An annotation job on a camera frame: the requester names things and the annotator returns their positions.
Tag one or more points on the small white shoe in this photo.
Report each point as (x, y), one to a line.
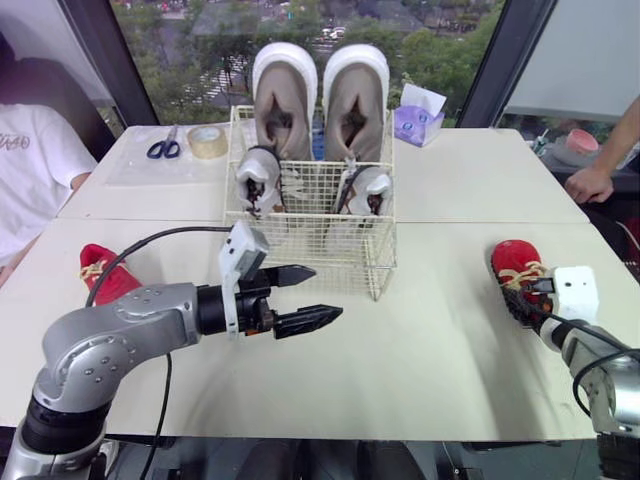
(257, 172)
(372, 187)

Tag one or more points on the purple tissue box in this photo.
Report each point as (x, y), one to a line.
(417, 127)

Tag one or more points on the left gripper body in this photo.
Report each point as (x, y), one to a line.
(252, 312)

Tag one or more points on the small red shoe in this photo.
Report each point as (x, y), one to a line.
(107, 282)
(512, 260)

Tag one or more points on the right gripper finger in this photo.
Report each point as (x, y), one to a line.
(525, 307)

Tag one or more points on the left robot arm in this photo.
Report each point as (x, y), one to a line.
(125, 325)

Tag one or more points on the roll of clear tape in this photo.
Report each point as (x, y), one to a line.
(207, 148)

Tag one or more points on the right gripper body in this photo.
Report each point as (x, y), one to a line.
(542, 286)

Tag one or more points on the person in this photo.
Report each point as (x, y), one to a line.
(612, 150)
(30, 165)

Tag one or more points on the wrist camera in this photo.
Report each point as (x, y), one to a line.
(575, 292)
(242, 255)

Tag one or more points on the robot body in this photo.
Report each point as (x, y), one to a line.
(325, 460)

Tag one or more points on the pink bowl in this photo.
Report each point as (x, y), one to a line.
(582, 141)

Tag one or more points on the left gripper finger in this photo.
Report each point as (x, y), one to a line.
(310, 317)
(290, 276)

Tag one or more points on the large taupe white-soled shoe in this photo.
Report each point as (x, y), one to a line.
(355, 100)
(282, 100)

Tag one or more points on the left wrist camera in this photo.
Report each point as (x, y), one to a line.
(242, 255)

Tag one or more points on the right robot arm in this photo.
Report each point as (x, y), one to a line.
(607, 380)

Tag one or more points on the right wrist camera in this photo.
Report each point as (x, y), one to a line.
(575, 292)

